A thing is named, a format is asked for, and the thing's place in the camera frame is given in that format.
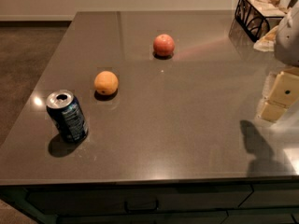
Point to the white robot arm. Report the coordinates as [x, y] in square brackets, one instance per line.
[286, 48]

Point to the blue soda can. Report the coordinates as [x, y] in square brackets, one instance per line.
[65, 111]

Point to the orange fruit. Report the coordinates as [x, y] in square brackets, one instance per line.
[106, 83]

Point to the dark cabinet drawer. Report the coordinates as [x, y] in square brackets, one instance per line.
[96, 202]

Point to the red apple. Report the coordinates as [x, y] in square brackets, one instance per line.
[163, 45]

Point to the black drawer handle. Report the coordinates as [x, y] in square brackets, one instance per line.
[140, 206]

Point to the black wire napkin holder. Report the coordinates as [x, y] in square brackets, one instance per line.
[258, 17]

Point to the loose paper napkin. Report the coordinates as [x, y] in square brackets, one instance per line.
[267, 42]

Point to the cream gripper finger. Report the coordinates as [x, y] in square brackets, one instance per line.
[280, 92]

